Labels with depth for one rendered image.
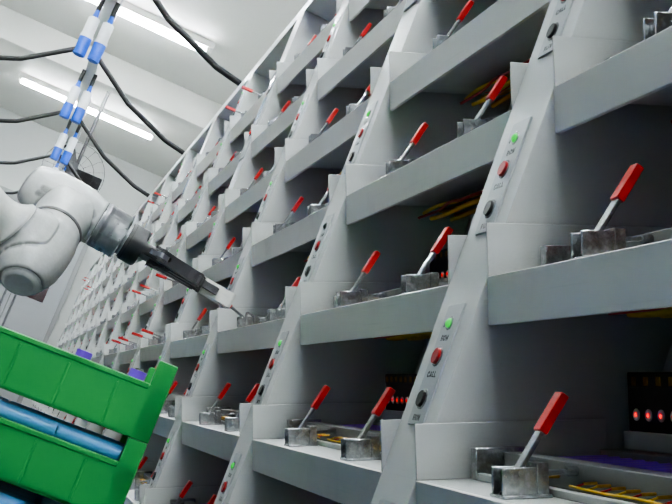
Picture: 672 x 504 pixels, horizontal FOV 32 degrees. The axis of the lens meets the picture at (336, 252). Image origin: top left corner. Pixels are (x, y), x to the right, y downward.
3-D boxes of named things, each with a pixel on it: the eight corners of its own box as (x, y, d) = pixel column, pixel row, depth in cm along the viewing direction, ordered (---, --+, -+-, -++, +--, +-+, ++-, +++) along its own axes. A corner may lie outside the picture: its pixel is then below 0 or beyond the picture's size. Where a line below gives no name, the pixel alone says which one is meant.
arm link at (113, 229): (87, 241, 213) (115, 257, 214) (112, 199, 215) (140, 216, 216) (84, 246, 221) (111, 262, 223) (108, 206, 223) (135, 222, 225)
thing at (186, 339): (209, 354, 249) (209, 290, 250) (170, 358, 307) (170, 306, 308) (300, 353, 255) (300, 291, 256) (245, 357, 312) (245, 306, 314)
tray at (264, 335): (285, 346, 182) (285, 286, 183) (217, 353, 240) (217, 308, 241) (405, 345, 188) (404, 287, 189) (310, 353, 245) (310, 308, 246)
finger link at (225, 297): (205, 277, 222) (205, 276, 221) (236, 295, 223) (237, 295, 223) (197, 290, 221) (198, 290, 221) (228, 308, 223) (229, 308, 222)
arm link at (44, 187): (96, 225, 225) (71, 266, 215) (25, 184, 222) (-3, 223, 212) (118, 189, 219) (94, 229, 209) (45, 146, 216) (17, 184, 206)
